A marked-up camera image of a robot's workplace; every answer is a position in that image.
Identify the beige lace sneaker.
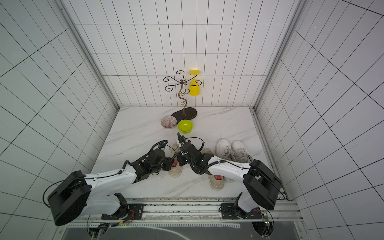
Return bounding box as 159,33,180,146
169,142,182,178
203,148,225,191

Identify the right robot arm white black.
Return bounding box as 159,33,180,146
177,134,282,219

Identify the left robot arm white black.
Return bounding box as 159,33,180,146
43,140,174,226

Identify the green plastic bowl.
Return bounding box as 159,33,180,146
178,120,194,134

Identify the white sneaker left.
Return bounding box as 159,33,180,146
215,138,236,183

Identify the white sneaker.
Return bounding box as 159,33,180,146
232,141,254,163
215,138,236,183

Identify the pink glass bowl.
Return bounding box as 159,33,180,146
161,116,177,129

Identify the ornate metal cup stand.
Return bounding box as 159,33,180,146
163,70,197,124

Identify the white sneaker right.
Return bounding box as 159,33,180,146
232,141,254,163

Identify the yellow plastic goblet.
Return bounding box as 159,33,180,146
189,70,202,97

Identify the aluminium mounting rail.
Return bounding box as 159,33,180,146
71,198,304,224

